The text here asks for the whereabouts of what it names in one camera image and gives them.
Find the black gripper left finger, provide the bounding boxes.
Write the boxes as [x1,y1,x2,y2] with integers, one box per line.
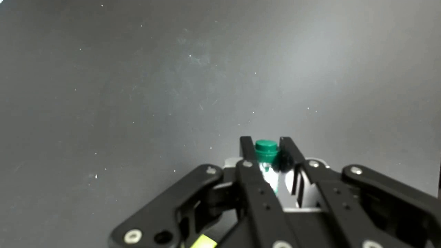
[109,136,299,248]

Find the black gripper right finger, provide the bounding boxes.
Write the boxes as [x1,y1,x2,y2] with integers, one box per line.
[278,136,441,248]

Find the green and white marker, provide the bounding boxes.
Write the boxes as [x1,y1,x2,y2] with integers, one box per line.
[255,139,278,193]

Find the black table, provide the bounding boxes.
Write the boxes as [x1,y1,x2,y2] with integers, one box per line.
[0,0,441,248]

